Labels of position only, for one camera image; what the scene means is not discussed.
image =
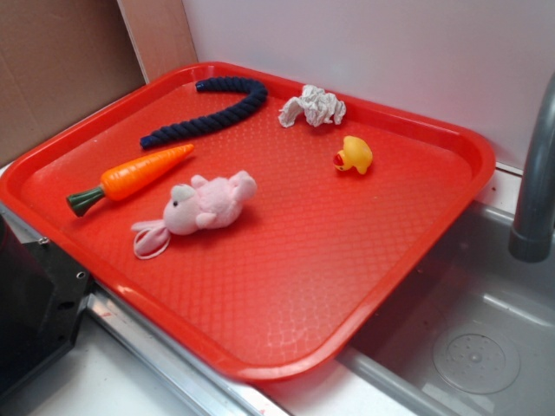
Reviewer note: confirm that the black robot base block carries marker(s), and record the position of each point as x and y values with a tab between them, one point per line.
43	294

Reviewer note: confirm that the orange toy carrot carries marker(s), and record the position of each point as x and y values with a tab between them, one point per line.
122	181

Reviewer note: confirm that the yellow rubber duck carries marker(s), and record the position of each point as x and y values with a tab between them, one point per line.
355	153

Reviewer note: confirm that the brown cardboard panel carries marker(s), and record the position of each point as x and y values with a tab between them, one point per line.
61	61

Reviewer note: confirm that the red plastic tray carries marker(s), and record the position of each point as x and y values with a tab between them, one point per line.
312	255

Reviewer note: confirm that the stainless steel sink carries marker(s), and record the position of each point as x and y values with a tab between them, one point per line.
470	331

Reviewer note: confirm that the grey faucet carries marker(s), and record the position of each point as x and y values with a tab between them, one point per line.
533	225

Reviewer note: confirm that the crumpled white paper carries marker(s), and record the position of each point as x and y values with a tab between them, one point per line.
316	105

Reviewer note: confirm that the pink plush bunny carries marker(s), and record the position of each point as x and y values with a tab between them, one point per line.
202	204

